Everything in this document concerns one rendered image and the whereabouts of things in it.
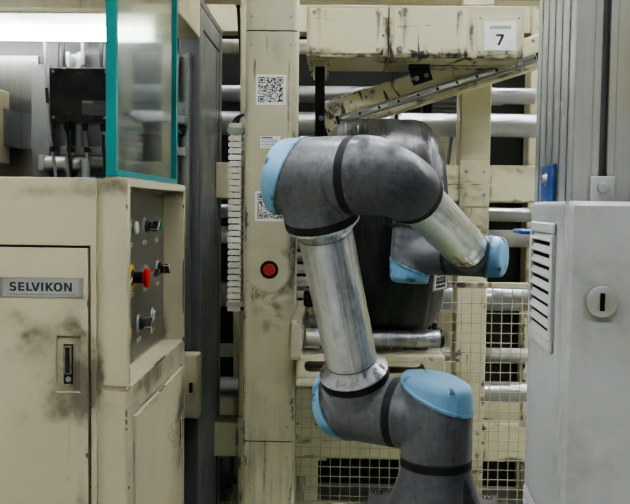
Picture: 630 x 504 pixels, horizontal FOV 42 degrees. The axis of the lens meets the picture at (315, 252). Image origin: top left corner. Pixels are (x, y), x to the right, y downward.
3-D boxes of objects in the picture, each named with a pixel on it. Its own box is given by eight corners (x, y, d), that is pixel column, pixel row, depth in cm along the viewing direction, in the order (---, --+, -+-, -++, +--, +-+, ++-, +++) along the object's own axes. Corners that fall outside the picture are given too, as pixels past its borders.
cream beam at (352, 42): (306, 57, 231) (306, 4, 230) (309, 71, 256) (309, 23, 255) (525, 59, 230) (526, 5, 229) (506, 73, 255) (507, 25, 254)
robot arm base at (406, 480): (486, 535, 128) (488, 472, 127) (388, 531, 129) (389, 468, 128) (476, 501, 143) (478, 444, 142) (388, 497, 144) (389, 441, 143)
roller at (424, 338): (301, 328, 207) (301, 346, 206) (301, 327, 202) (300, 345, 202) (442, 330, 206) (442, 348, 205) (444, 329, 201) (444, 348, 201)
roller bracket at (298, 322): (290, 360, 199) (290, 320, 198) (297, 334, 238) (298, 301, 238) (303, 360, 198) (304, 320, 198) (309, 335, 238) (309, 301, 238)
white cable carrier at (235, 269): (227, 311, 211) (228, 122, 208) (229, 308, 216) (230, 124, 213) (244, 311, 211) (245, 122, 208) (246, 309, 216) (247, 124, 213)
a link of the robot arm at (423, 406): (458, 472, 127) (460, 385, 126) (379, 458, 134) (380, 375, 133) (483, 452, 138) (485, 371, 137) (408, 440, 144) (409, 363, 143)
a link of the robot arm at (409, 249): (437, 284, 150) (441, 224, 150) (381, 281, 155) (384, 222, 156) (452, 286, 156) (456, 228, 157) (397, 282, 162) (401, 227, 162)
